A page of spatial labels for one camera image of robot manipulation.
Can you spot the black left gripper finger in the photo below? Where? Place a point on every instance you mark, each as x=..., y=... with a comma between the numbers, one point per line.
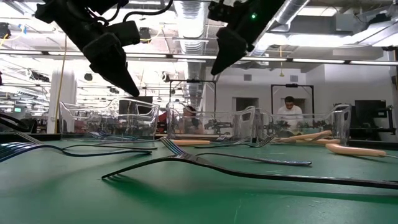
x=109, y=59

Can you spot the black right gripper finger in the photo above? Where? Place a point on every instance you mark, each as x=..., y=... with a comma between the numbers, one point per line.
x=230, y=46

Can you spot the dark steel fork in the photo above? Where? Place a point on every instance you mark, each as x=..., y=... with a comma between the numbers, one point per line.
x=262, y=141
x=311, y=179
x=28, y=138

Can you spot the iridescent blue fork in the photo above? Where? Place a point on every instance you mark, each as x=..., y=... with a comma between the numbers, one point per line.
x=289, y=161
x=12, y=149

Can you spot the black ceiling device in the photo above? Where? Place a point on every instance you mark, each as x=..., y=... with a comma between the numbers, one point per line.
x=145, y=35

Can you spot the white pillar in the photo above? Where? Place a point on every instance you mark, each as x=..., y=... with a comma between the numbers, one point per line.
x=66, y=93

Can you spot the clear plastic bin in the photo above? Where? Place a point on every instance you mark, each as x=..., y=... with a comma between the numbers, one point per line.
x=74, y=124
x=342, y=124
x=186, y=127

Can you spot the long ceiling light bar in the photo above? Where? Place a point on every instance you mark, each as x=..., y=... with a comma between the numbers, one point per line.
x=317, y=60

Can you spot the person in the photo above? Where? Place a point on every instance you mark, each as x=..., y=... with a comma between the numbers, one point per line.
x=290, y=112

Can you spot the green table mat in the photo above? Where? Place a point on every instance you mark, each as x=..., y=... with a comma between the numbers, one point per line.
x=199, y=205

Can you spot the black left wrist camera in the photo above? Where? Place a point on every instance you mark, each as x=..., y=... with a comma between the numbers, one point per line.
x=124, y=32

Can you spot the silver round ventilation duct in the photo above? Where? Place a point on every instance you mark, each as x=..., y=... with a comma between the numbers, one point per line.
x=189, y=31
x=262, y=46

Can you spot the black metal stand frame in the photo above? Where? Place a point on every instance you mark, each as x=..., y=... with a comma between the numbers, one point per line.
x=292, y=85

